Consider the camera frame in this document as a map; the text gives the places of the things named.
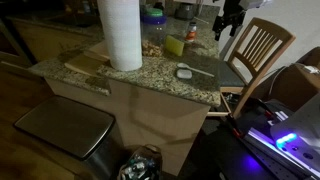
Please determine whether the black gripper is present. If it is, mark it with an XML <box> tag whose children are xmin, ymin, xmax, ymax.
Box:
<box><xmin>212</xmin><ymin>0</ymin><xmax>249</xmax><ymax>42</ymax></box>

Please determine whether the grey robot base blue light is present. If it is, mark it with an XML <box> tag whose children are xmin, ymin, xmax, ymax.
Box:
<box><xmin>269</xmin><ymin>93</ymin><xmax>320</xmax><ymax>175</ymax></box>

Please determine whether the small bottle orange label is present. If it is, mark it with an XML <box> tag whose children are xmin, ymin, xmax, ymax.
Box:
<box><xmin>185</xmin><ymin>21</ymin><xmax>198</xmax><ymax>43</ymax></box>

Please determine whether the metal canister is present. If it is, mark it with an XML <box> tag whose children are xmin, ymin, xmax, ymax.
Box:
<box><xmin>175</xmin><ymin>2</ymin><xmax>198</xmax><ymax>20</ymax></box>

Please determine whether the wooden slat-back chair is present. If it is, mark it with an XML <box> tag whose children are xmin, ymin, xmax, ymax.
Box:
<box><xmin>219</xmin><ymin>17</ymin><xmax>297</xmax><ymax>119</ymax></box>

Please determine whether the grey chair cushion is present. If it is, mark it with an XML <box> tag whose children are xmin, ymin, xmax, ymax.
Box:
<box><xmin>218</xmin><ymin>60</ymin><xmax>247</xmax><ymax>88</ymax></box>

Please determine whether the grey spoon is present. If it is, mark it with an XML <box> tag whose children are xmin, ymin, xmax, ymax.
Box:
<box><xmin>176</xmin><ymin>62</ymin><xmax>215</xmax><ymax>78</ymax></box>

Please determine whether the yellow green sponge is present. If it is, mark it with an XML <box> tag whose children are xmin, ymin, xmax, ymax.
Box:
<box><xmin>164</xmin><ymin>34</ymin><xmax>185</xmax><ymax>57</ymax></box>

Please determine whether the white earbuds case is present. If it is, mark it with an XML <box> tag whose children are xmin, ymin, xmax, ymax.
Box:
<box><xmin>176</xmin><ymin>68</ymin><xmax>193</xmax><ymax>80</ymax></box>

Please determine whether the clear jar purple lid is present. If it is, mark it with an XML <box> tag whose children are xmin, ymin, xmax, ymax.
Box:
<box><xmin>140</xmin><ymin>13</ymin><xmax>168</xmax><ymax>57</ymax></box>

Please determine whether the green lidded container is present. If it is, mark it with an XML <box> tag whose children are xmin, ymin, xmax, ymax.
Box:
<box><xmin>145</xmin><ymin>7</ymin><xmax>164</xmax><ymax>18</ymax></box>

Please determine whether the brown cardboard box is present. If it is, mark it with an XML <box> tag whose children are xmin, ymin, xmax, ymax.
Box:
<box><xmin>266</xmin><ymin>46</ymin><xmax>320</xmax><ymax>113</ymax></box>

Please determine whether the white paper towel roll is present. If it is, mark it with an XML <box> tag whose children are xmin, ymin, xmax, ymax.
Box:
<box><xmin>96</xmin><ymin>0</ymin><xmax>144</xmax><ymax>72</ymax></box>

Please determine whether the beige island cabinet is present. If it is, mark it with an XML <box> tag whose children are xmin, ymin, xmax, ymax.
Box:
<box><xmin>44</xmin><ymin>77</ymin><xmax>212</xmax><ymax>177</ymax></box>

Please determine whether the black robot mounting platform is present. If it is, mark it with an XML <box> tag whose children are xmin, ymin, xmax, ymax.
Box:
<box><xmin>213</xmin><ymin>98</ymin><xmax>320</xmax><ymax>180</ymax></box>

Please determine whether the wooden cutting board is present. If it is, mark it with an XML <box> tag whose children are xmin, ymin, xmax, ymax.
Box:
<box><xmin>64</xmin><ymin>40</ymin><xmax>111</xmax><ymax>77</ymax></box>

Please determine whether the bag of recyclables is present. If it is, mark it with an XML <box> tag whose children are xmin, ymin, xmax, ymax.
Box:
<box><xmin>118</xmin><ymin>144</ymin><xmax>163</xmax><ymax>180</ymax></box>

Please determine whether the stainless steel trash can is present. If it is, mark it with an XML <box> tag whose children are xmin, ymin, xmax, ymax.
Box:
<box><xmin>13</xmin><ymin>95</ymin><xmax>118</xmax><ymax>180</ymax></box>

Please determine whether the white cable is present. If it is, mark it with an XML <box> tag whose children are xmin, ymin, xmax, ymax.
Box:
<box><xmin>268</xmin><ymin>63</ymin><xmax>320</xmax><ymax>98</ymax></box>

